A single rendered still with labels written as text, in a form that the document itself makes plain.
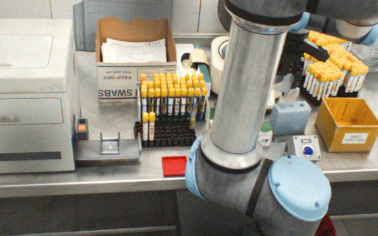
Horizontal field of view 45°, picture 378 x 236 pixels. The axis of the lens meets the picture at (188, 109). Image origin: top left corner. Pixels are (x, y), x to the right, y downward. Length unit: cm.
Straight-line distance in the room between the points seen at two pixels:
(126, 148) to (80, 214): 74
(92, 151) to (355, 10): 79
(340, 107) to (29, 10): 107
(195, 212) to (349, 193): 124
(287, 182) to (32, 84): 58
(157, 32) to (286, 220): 96
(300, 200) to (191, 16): 102
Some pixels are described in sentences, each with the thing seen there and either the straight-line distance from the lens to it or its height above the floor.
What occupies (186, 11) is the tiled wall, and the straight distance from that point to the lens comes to 168.
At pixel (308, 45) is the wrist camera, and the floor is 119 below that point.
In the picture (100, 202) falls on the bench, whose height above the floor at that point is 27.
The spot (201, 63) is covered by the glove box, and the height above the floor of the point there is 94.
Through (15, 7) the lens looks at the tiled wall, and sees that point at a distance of 169.
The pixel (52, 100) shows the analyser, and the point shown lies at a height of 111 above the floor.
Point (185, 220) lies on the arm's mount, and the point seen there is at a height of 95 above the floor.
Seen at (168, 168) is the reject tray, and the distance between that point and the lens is 122.
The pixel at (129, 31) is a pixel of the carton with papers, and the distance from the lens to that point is 162.
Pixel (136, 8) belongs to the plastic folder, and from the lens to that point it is 164.
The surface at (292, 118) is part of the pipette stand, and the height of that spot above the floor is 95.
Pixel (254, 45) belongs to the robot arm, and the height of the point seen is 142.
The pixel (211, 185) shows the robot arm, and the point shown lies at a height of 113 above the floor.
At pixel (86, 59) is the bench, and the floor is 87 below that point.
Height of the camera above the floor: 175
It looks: 38 degrees down
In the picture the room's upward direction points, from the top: 5 degrees clockwise
